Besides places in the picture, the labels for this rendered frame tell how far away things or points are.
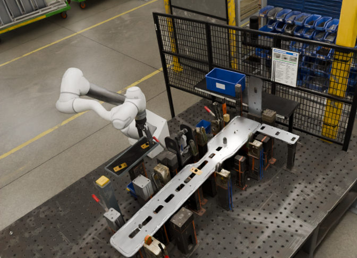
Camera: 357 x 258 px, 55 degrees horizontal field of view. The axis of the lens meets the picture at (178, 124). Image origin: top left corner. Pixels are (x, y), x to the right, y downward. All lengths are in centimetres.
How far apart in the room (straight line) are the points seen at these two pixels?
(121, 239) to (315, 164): 155
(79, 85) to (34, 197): 191
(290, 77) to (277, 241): 121
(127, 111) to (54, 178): 233
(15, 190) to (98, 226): 188
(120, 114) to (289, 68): 138
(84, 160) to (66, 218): 159
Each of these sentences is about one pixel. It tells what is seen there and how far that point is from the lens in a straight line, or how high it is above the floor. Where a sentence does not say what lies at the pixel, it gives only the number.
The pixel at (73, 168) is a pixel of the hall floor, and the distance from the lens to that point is 417.
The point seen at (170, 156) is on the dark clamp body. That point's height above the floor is 108.
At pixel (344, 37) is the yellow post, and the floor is 160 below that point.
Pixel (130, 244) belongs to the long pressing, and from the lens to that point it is 203.
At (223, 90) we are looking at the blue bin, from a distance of 292.
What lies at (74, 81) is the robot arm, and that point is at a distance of 244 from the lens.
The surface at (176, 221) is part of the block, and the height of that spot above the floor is 103.
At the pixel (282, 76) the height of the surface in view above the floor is 122.
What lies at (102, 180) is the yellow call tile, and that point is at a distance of 218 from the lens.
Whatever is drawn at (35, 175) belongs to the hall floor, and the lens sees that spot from 431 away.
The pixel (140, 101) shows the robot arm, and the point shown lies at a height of 155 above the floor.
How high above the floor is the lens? 265
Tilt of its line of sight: 38 degrees down
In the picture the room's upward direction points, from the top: 10 degrees counter-clockwise
